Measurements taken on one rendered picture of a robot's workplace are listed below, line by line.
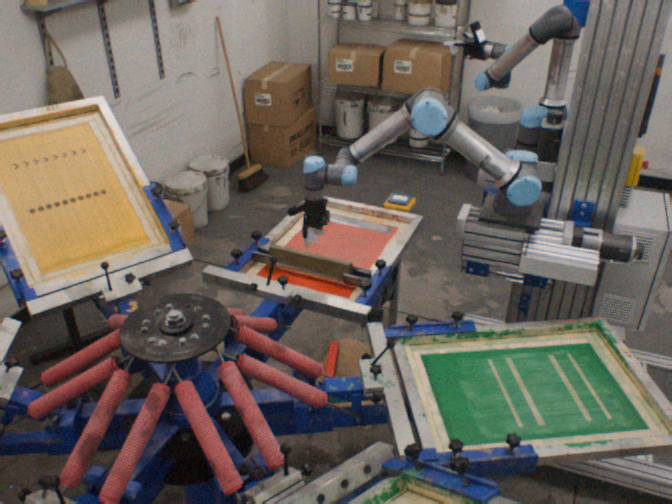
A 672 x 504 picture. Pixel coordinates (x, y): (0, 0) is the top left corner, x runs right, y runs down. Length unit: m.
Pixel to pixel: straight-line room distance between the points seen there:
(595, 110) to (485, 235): 0.59
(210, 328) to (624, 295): 1.69
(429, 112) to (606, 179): 0.79
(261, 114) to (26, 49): 2.37
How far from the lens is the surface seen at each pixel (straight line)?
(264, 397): 1.94
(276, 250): 2.55
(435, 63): 5.45
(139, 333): 1.78
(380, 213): 2.97
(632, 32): 2.41
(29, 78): 3.98
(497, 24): 5.78
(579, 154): 2.53
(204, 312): 1.81
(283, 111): 5.62
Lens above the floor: 2.38
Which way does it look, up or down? 32 degrees down
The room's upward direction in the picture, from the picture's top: straight up
